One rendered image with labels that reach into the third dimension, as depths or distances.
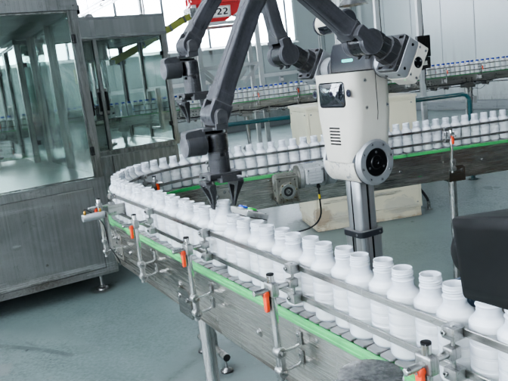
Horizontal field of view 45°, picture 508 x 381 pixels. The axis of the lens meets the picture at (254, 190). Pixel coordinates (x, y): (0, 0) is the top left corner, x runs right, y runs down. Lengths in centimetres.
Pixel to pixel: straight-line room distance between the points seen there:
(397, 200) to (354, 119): 402
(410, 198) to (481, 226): 578
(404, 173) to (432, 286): 246
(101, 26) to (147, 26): 50
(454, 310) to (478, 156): 273
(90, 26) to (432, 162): 424
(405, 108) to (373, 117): 389
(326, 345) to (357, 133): 96
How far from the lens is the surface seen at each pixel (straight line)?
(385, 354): 118
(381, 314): 116
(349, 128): 207
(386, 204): 601
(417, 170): 353
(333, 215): 583
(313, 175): 313
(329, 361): 130
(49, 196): 470
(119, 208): 246
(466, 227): 34
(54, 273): 481
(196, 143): 160
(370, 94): 208
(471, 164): 369
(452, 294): 102
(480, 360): 102
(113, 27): 682
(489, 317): 99
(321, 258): 128
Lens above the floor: 152
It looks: 11 degrees down
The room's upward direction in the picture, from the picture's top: 7 degrees counter-clockwise
